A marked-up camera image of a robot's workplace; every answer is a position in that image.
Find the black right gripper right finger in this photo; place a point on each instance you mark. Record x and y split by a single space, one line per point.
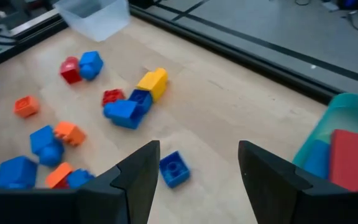
269 193

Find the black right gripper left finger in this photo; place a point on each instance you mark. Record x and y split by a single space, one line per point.
129 186

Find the red long block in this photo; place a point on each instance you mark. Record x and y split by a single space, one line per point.
348 158

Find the red one-stud block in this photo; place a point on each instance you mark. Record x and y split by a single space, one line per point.
71 71

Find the blue small block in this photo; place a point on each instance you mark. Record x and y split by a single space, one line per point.
174 169
79 178
141 99

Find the blue long block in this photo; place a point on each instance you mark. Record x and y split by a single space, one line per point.
317 160

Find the orange small block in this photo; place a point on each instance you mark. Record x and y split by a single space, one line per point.
26 106
70 133
57 174

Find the red small four-stud block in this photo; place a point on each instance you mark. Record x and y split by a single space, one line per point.
113 96

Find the teal plastic bin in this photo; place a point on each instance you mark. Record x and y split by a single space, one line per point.
337 115

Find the yellow block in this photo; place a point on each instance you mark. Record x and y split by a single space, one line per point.
154 82

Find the clear plastic bin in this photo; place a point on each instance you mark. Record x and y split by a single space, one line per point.
95 18

